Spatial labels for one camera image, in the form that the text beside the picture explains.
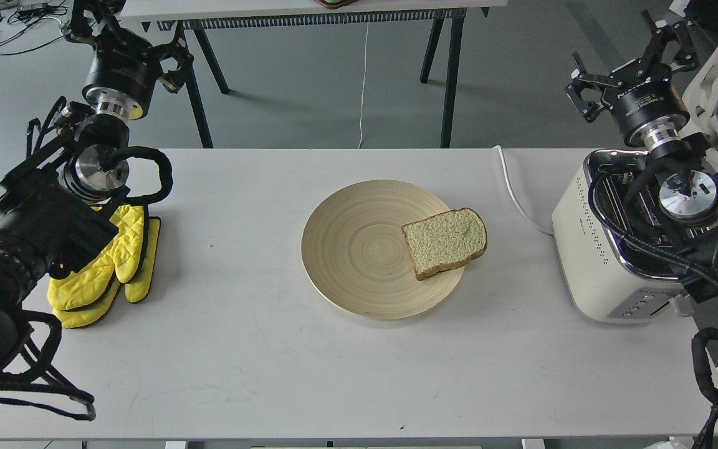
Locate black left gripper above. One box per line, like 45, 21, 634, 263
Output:
63, 0, 195, 121

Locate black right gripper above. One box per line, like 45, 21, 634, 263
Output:
566, 9, 699, 148

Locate slice of bread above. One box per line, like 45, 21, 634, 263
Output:
401, 208, 488, 281

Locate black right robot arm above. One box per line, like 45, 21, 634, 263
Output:
552, 12, 718, 448

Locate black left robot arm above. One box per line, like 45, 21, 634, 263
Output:
0, 1, 194, 421

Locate cream white toaster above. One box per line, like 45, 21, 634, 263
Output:
552, 150, 718, 324

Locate background table with black legs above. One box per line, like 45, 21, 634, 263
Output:
120, 1, 506, 148

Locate yellow oven mitt top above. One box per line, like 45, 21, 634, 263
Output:
47, 205, 148, 312

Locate yellow oven mitt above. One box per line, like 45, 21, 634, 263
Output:
47, 205, 148, 312
47, 216, 162, 329

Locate brown object on background table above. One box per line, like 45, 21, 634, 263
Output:
316, 0, 355, 9

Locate yellow oven mitt bottom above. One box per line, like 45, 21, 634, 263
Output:
47, 216, 162, 329

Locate round wooden plate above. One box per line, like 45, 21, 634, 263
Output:
301, 180, 464, 319

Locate cables and adapters on floor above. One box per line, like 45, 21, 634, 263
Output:
0, 0, 76, 66

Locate white toaster power cable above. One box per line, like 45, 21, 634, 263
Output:
492, 145, 555, 237

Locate thin white hanging cable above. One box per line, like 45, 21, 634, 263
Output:
358, 22, 370, 149

